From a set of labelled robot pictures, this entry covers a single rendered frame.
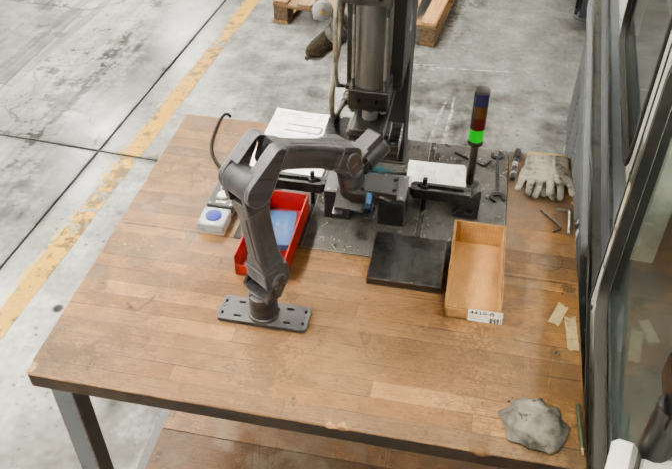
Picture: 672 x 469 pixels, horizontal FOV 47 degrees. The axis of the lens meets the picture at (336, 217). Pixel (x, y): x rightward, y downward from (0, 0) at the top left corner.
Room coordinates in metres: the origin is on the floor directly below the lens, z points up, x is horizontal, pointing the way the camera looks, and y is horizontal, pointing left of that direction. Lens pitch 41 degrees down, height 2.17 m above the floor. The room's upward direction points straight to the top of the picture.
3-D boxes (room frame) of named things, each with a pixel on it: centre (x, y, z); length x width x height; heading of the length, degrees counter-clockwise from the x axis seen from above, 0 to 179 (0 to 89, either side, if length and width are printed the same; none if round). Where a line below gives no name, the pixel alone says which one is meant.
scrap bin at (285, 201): (1.38, 0.15, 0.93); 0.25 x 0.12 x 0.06; 169
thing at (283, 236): (1.41, 0.14, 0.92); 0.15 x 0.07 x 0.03; 176
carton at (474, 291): (1.25, -0.32, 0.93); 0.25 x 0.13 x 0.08; 169
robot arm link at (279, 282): (1.15, 0.15, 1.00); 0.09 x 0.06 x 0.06; 43
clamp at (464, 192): (1.50, -0.26, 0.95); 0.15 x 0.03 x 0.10; 79
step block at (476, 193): (1.48, -0.33, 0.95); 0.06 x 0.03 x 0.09; 79
